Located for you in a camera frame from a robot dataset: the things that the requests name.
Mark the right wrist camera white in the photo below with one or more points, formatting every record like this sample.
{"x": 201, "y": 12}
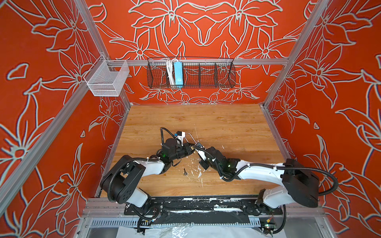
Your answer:
{"x": 201, "y": 154}

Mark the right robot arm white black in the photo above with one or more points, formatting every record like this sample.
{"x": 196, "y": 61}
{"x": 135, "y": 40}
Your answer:
{"x": 294, "y": 182}

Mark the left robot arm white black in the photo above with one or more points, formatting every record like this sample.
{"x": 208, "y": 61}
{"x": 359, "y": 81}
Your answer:
{"x": 121, "y": 182}

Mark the black wire wall basket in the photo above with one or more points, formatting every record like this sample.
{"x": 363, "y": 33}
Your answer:
{"x": 198, "y": 73}

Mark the light blue box in basket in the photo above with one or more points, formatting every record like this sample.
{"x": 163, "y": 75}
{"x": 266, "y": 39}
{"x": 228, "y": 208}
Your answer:
{"x": 178, "y": 70}

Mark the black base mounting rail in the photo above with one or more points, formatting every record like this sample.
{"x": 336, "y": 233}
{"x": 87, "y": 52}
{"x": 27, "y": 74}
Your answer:
{"x": 240, "y": 210}

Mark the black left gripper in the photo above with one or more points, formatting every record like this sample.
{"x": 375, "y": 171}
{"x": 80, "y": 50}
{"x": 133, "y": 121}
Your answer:
{"x": 186, "y": 149}

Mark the white wire mesh basket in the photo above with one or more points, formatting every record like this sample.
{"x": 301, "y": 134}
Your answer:
{"x": 104, "y": 79}

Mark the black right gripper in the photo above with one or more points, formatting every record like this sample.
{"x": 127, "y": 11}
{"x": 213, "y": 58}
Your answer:
{"x": 201, "y": 162}

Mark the brass padlock with steel shackle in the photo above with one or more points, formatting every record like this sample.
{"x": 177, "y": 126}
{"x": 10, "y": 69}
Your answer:
{"x": 190, "y": 139}

